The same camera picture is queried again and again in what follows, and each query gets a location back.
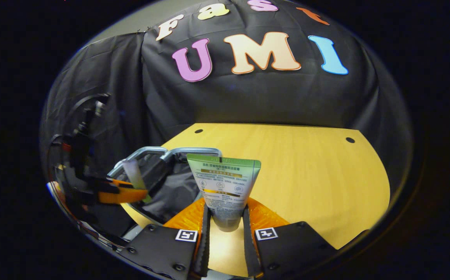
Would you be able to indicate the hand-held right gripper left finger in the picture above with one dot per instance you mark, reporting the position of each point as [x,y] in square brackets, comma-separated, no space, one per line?
[206,241]

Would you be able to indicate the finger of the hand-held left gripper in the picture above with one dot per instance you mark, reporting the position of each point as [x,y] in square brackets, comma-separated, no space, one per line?
[124,196]
[120,182]

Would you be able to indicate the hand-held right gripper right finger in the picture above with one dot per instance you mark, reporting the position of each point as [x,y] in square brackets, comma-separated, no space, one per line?
[249,249]

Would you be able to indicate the white skin care tube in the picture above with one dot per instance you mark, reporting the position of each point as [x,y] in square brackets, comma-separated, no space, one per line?
[133,175]

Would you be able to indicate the light blue suitcase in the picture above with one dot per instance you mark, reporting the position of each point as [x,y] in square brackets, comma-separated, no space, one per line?
[174,194]

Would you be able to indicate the green skin care tube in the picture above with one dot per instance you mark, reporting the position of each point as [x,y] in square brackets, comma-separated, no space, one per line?
[225,186]

